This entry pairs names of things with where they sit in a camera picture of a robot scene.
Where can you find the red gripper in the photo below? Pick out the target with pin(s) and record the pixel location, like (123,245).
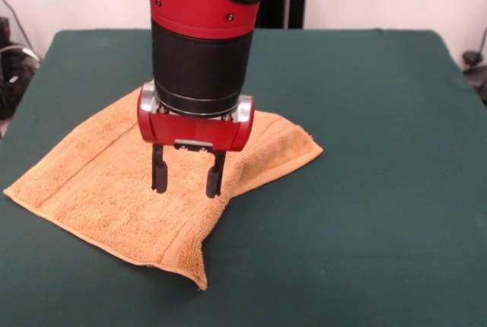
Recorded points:
(190,131)

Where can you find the tan terry towel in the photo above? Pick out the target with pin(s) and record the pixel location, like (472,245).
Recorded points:
(95,190)

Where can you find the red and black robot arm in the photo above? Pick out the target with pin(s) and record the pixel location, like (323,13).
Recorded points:
(201,38)

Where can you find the dark green table cloth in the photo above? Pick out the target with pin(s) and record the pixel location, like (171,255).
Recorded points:
(380,190)

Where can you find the grey tripod base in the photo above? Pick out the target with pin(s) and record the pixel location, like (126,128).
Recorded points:
(472,57)

